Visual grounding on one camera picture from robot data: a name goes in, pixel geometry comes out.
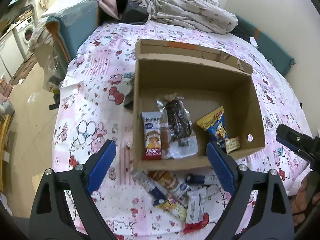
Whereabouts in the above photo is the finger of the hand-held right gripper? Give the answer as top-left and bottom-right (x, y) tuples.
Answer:
(276, 124), (320, 170)

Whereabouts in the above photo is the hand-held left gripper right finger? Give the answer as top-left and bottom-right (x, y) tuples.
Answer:
(206, 141), (294, 240)

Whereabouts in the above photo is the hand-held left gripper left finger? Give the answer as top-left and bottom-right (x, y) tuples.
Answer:
(30, 139), (117, 240)

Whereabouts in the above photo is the blue white stick packet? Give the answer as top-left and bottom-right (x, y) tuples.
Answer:
(132, 169), (167, 207)
(185, 174), (221, 186)

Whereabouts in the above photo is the gold brown snack packet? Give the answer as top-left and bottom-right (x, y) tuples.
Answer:
(224, 136), (242, 154)

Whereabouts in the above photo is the blue snack bag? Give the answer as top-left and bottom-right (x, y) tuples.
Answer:
(196, 106), (230, 148)

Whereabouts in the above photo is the clear plastic packet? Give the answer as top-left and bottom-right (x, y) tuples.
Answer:
(169, 137), (199, 159)

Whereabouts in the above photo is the white bar packet red end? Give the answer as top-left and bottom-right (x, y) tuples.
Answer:
(183, 187), (210, 235)

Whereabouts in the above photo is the yellow cartoon snack packet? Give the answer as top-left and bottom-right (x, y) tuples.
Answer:
(157, 194), (188, 222)

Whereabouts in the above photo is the red white rice cake packet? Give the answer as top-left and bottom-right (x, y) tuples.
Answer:
(141, 111), (163, 161)

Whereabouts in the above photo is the brown candy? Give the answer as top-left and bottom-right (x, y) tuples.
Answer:
(161, 123), (172, 159)

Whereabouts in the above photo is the dark snack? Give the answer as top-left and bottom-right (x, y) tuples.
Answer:
(156, 93), (193, 141)

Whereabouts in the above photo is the brown cardboard box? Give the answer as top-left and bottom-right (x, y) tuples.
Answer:
(132, 39), (266, 173)

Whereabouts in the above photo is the person's right hand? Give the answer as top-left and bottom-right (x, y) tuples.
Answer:
(291, 177), (313, 227)

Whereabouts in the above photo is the pink cartoon printed bedsheet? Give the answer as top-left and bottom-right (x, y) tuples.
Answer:
(51, 21), (315, 240)

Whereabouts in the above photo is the yellow wooden furniture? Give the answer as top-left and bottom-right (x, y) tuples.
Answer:
(0, 115), (13, 190)

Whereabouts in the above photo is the dark cloth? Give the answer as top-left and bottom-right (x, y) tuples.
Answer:
(230, 26), (253, 43)

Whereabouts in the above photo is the clear plastic bag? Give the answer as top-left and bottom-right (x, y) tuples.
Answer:
(29, 20), (69, 93)

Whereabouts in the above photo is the brown floor rug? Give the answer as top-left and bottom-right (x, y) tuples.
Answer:
(11, 55), (38, 85)

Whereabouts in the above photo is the white kitchen cabinet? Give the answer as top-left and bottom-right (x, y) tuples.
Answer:
(0, 31), (25, 78)

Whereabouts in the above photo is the white washing machine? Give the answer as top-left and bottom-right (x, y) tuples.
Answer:
(14, 17), (37, 57)

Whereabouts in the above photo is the black plastic bag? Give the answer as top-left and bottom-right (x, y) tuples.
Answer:
(117, 0), (150, 25)

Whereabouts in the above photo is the crumpled grey printed blanket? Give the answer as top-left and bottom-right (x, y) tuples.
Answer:
(120, 0), (238, 34)

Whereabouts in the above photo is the pink cloth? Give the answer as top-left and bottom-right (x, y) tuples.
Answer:
(99, 0), (119, 19)

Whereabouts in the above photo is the white printed sheet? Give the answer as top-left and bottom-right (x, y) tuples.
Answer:
(40, 0), (102, 18)

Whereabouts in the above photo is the black strap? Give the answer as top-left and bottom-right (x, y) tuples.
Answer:
(49, 94), (60, 110)

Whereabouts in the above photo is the teal padded bed rail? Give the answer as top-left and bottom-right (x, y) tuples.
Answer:
(47, 0), (100, 60)
(234, 14), (295, 77)

